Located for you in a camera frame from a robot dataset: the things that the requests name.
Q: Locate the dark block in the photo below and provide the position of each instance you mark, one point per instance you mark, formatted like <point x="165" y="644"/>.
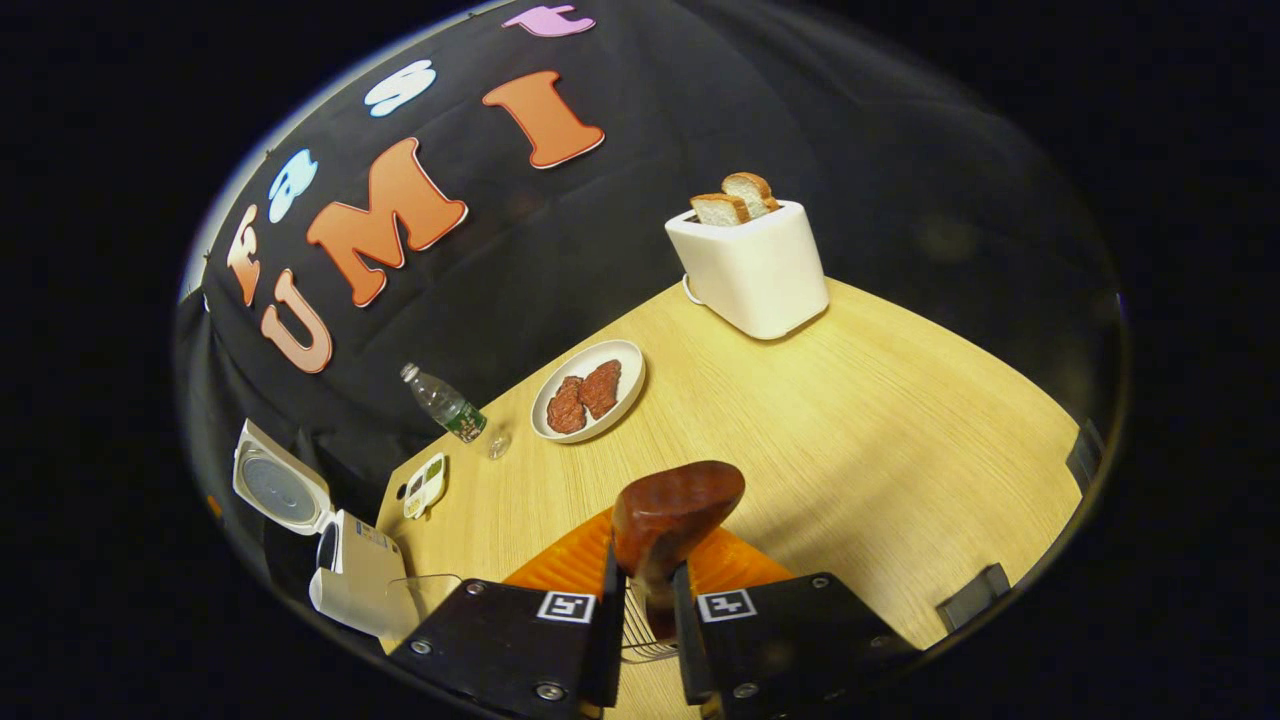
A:
<point x="1085" y="455"/>
<point x="972" y="598"/>

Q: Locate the white plate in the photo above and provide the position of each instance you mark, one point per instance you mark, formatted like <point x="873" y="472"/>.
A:
<point x="615" y="375"/>

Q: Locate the white rice cooker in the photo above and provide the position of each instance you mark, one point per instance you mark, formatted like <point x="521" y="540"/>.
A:
<point x="360" y="570"/>

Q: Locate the white toaster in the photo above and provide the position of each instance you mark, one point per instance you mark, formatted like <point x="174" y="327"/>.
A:
<point x="750" y="270"/>

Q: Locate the brown wooden spoon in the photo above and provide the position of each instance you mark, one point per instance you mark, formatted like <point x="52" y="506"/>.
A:
<point x="670" y="510"/>

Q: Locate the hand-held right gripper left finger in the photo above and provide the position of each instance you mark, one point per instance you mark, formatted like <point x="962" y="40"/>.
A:
<point x="612" y="650"/>

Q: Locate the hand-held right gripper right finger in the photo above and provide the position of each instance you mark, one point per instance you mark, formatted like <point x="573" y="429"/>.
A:
<point x="690" y="650"/>

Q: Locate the clear rice container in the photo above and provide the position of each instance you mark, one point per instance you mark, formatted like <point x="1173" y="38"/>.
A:
<point x="430" y="600"/>

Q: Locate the white divided grain tray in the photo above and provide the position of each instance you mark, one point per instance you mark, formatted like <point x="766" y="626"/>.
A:
<point x="425" y="487"/>

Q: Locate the clear plastic water bottle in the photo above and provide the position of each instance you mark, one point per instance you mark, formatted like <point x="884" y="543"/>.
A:
<point x="450" y="410"/>

